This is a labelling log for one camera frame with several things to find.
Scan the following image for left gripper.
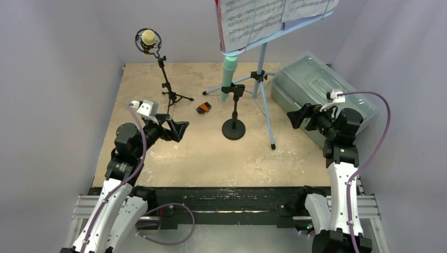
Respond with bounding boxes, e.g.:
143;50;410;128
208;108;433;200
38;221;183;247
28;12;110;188
133;113;188;158

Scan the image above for black round-base mic stand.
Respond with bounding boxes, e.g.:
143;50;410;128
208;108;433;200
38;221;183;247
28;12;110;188
221;83;246;140

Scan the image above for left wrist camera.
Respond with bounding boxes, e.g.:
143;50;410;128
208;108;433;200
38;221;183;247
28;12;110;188
130;100;159;121

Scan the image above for sheet music pages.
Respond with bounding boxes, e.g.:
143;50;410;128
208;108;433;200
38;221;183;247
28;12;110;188
216;0;339;56

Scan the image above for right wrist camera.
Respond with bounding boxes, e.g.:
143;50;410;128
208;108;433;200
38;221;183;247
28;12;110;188
319;89;346;112

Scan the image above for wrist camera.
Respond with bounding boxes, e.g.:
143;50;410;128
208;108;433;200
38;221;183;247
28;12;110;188
319;89;346;112
130;100;159;121

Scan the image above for teal toy microphone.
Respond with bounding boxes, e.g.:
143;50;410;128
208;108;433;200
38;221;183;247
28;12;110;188
220;56;238;102

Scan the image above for black tripod mic stand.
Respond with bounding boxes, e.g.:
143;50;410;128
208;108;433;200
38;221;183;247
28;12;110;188
156;55;194;114

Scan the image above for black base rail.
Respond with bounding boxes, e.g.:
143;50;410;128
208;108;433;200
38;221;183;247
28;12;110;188
87;187;333;230

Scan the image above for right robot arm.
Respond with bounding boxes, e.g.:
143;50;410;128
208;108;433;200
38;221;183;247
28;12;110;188
287;103;373;252

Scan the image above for orange black hex key set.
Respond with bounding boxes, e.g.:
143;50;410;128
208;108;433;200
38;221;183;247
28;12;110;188
196;102;212;114

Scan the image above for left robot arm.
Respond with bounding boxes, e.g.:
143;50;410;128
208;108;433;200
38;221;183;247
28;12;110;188
61;114;189;252

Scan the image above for beige condenser microphone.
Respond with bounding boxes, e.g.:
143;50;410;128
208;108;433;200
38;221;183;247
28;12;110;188
134;28;162;59

